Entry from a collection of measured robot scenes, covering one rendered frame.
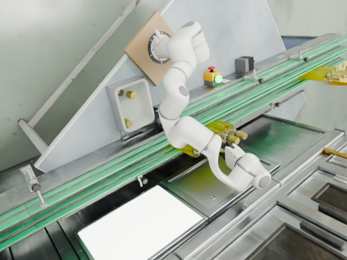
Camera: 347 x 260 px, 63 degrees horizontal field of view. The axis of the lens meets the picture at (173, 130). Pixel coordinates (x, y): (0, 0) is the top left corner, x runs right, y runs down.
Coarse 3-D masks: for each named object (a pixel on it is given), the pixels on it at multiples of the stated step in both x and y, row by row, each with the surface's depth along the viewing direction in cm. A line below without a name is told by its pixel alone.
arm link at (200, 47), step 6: (198, 36) 113; (192, 42) 113; (198, 42) 114; (204, 42) 116; (198, 48) 115; (204, 48) 116; (198, 54) 116; (204, 54) 117; (198, 60) 118; (204, 60) 119
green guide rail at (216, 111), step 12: (336, 48) 224; (312, 60) 206; (324, 60) 204; (288, 72) 191; (300, 72) 189; (264, 84) 178; (276, 84) 176; (240, 96) 166; (252, 96) 164; (216, 108) 157; (228, 108) 154; (204, 120) 145
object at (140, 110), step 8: (144, 80) 132; (120, 88) 125; (128, 88) 136; (136, 88) 138; (144, 88) 135; (120, 96) 134; (136, 96) 140; (144, 96) 138; (120, 104) 135; (128, 104) 138; (136, 104) 141; (144, 104) 141; (120, 112) 129; (128, 112) 139; (136, 112) 142; (144, 112) 145; (152, 112) 139; (136, 120) 142; (144, 120) 141; (152, 120) 141; (128, 128) 136; (136, 128) 136
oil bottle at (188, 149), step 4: (188, 144) 133; (176, 148) 142; (184, 148) 136; (188, 148) 132; (192, 148) 130; (184, 152) 137; (188, 152) 134; (192, 152) 131; (196, 152) 130; (192, 156) 133; (196, 156) 131
